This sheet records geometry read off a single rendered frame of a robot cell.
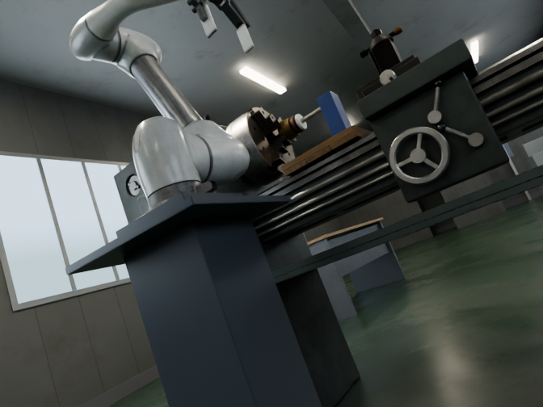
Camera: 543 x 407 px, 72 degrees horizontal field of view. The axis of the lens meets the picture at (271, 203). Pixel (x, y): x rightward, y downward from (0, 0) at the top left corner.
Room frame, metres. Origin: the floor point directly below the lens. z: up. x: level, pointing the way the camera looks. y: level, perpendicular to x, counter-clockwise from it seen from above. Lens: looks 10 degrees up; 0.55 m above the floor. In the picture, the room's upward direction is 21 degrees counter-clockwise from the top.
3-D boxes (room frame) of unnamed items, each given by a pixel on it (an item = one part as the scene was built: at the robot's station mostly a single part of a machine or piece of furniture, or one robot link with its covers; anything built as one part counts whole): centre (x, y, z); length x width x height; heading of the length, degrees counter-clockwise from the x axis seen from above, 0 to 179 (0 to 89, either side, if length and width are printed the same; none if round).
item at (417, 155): (1.02, -0.48, 0.73); 0.27 x 0.12 x 0.27; 58
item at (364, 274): (3.92, -0.44, 0.35); 1.32 x 0.68 x 0.71; 143
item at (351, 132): (1.40, -0.30, 0.89); 0.36 x 0.30 x 0.04; 148
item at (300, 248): (1.75, 0.29, 0.43); 0.60 x 0.48 x 0.86; 58
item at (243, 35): (0.88, -0.09, 1.14); 0.03 x 0.01 x 0.07; 56
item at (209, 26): (0.76, -0.01, 1.14); 0.03 x 0.01 x 0.07; 56
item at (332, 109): (1.38, -0.35, 1.00); 0.08 x 0.06 x 0.23; 148
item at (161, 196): (0.99, 0.22, 0.83); 0.22 x 0.18 x 0.06; 63
